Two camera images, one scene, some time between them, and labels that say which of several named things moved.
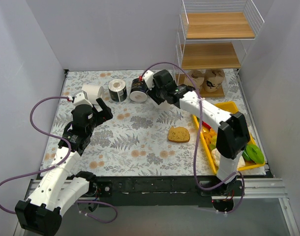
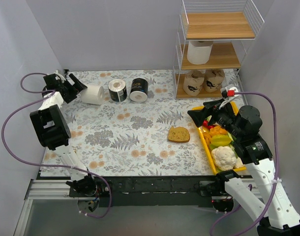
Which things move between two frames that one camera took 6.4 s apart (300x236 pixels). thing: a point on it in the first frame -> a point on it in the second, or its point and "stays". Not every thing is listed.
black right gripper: (155, 94) -> (208, 113)
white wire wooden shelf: (211, 43) stays
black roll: (117, 90) stays
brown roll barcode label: (213, 79) stays
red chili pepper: (204, 124) stays
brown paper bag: (196, 75) stays
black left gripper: (98, 113) -> (67, 89)
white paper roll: (165, 105) -> (198, 51)
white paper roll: (93, 92) stays
